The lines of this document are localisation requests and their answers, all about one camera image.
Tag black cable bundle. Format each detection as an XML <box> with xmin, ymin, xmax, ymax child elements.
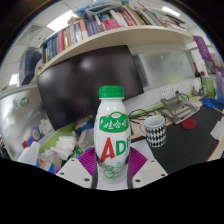
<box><xmin>128</xmin><ymin>108</ymin><xmax>158</xmax><ymax>123</ymax></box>

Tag green drinking glass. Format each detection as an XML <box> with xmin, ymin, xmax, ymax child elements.
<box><xmin>203</xmin><ymin>76</ymin><xmax>216</xmax><ymax>98</ymax></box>

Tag dark blue storage box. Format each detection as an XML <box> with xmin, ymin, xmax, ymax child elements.
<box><xmin>18</xmin><ymin>48</ymin><xmax>43</xmax><ymax>86</ymax></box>

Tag blue tissue box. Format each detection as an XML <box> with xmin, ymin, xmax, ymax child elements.
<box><xmin>18</xmin><ymin>141</ymin><xmax>56</xmax><ymax>174</ymax></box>

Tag ceiling lights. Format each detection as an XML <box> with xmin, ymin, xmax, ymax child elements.
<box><xmin>9</xmin><ymin>5</ymin><xmax>181</xmax><ymax>86</ymax></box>

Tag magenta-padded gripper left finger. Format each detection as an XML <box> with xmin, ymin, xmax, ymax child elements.
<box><xmin>55</xmin><ymin>147</ymin><xmax>99</xmax><ymax>190</ymax></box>

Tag purple blue water bottle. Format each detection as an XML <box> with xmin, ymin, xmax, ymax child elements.
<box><xmin>215</xmin><ymin>70</ymin><xmax>224</xmax><ymax>104</ymax></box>

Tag white napkin stack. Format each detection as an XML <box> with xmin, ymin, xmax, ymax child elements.
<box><xmin>54</xmin><ymin>134</ymin><xmax>78</xmax><ymax>158</ymax></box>

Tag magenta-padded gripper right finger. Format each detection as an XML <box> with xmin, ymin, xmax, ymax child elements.
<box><xmin>127</xmin><ymin>147</ymin><xmax>169</xmax><ymax>190</ymax></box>

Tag black white diamond-pattern mug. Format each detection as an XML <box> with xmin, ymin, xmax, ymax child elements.
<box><xmin>139</xmin><ymin>115</ymin><xmax>167</xmax><ymax>148</ymax></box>

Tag flat round red coaster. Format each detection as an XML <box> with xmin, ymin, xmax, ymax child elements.
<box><xmin>181</xmin><ymin>118</ymin><xmax>198</xmax><ymax>131</ymax></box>

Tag wooden shelf with books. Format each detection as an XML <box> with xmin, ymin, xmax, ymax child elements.
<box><xmin>34</xmin><ymin>0</ymin><xmax>196</xmax><ymax>78</ymax></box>

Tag purple hanging banner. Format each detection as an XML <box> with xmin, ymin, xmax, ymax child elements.
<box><xmin>193</xmin><ymin>35</ymin><xmax>213</xmax><ymax>63</ymax></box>

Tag black computer monitor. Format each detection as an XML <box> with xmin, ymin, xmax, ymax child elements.
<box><xmin>35</xmin><ymin>44</ymin><xmax>145</xmax><ymax>132</ymax></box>

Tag black desk mat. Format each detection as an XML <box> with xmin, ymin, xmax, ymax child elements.
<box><xmin>131</xmin><ymin>105</ymin><xmax>224</xmax><ymax>175</ymax></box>

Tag white wall socket panel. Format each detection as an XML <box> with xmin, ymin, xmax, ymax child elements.
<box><xmin>159</xmin><ymin>81</ymin><xmax>192</xmax><ymax>101</ymax></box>

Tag white drink bottle green cap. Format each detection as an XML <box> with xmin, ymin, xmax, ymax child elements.
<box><xmin>93</xmin><ymin>85</ymin><xmax>132</xmax><ymax>185</ymax></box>

